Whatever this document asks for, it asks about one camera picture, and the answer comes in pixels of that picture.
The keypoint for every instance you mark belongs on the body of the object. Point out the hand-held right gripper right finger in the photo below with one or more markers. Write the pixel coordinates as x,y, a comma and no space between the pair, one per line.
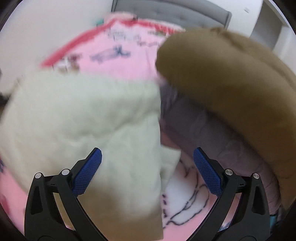
207,171

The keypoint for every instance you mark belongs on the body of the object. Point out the pink printed blanket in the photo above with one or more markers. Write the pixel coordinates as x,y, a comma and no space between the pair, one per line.
115,67

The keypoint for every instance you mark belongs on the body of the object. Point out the grey upholstered headboard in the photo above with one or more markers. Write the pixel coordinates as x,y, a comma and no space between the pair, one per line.
185,14

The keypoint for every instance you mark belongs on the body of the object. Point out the small teal object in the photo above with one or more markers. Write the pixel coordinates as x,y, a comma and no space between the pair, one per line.
100,22

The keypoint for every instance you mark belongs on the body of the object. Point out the cream quilted jacket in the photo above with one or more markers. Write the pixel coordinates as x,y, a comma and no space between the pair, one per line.
81,115

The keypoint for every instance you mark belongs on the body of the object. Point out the white shelf unit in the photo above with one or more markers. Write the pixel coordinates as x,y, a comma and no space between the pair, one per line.
266,30

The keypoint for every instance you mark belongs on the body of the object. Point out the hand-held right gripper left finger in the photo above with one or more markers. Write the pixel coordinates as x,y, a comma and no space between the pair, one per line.
89,171

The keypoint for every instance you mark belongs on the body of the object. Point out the mauve garment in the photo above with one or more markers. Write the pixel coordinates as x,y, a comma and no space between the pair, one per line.
196,120

